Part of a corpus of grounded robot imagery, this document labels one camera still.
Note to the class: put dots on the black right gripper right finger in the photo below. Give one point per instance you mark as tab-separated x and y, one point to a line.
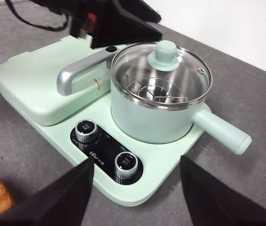
217	202

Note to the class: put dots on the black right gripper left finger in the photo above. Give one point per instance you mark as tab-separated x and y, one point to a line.
53	204

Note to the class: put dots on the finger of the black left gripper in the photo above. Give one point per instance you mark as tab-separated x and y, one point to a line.
147	8
121	30

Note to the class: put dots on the glass lid with green knob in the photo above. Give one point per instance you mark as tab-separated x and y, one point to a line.
163	56

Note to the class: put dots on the steel steamer rack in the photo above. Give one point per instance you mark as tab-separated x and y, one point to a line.
156	94

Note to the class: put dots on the mint green breakfast machine base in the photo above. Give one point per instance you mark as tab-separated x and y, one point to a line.
170	164

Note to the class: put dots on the glossy black control panel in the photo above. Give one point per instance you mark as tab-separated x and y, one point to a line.
104	150

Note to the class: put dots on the silver control knob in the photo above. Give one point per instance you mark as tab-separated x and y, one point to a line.
86	130
126	166

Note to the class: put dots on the mint green griddle cover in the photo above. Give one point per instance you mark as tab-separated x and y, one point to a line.
29	82

